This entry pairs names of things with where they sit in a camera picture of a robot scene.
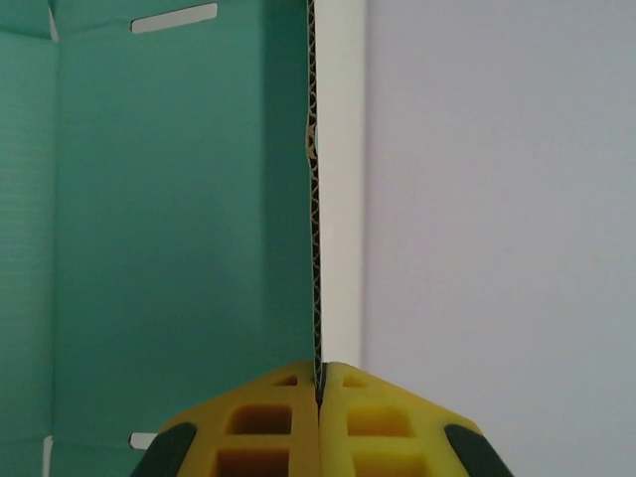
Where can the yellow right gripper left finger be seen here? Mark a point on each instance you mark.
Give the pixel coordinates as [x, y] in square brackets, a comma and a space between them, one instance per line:
[258, 427]

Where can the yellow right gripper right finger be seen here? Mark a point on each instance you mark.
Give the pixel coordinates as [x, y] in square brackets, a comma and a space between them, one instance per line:
[387, 427]

